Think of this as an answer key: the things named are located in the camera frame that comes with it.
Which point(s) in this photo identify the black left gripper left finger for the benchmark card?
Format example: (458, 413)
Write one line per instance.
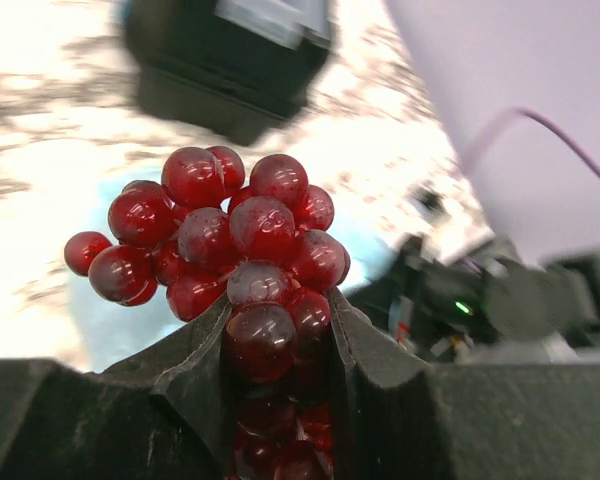
(162, 413)

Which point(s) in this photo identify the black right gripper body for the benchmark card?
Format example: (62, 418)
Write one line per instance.
(425, 306)

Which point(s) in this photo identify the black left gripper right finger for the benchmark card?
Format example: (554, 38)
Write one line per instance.
(395, 416)

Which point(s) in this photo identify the dark red fake grapes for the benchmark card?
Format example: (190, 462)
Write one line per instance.
(259, 237)

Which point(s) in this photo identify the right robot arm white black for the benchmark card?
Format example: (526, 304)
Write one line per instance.
(487, 305)

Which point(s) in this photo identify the black plastic toolbox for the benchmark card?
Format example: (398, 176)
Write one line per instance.
(236, 68)

